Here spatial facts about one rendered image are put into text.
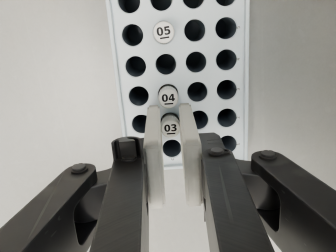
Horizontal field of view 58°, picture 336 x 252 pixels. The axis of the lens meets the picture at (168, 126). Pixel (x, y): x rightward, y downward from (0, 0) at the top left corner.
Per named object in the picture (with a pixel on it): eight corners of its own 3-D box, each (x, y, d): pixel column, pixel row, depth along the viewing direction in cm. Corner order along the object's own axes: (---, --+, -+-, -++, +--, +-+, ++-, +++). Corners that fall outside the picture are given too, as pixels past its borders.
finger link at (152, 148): (165, 209, 13) (148, 210, 13) (162, 148, 20) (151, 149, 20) (160, 145, 12) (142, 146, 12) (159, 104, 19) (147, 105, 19)
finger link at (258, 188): (205, 178, 11) (289, 174, 11) (194, 132, 16) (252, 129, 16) (206, 214, 11) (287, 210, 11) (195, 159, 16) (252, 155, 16)
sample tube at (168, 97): (176, 92, 23) (179, 108, 18) (159, 94, 23) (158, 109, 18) (175, 76, 22) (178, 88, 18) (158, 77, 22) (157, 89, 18)
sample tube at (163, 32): (173, 39, 22) (176, 42, 17) (156, 41, 22) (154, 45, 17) (171, 20, 21) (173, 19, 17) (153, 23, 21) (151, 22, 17)
